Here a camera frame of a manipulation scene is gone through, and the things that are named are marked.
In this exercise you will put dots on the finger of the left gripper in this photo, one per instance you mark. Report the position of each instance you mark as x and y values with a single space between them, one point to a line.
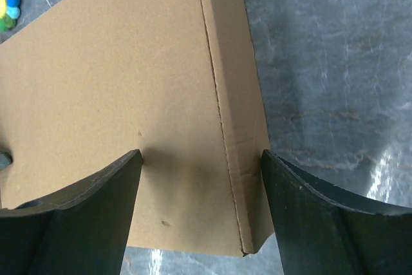
5 159

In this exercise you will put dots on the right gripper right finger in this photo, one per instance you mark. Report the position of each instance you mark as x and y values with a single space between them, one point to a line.
323 229

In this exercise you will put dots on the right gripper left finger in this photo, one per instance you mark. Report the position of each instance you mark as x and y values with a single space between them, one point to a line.
80 229

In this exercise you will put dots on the brown cardboard box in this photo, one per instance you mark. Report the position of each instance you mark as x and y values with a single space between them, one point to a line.
90 80

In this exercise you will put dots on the lower rainbow flower plush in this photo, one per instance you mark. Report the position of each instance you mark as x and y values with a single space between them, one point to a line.
10 13

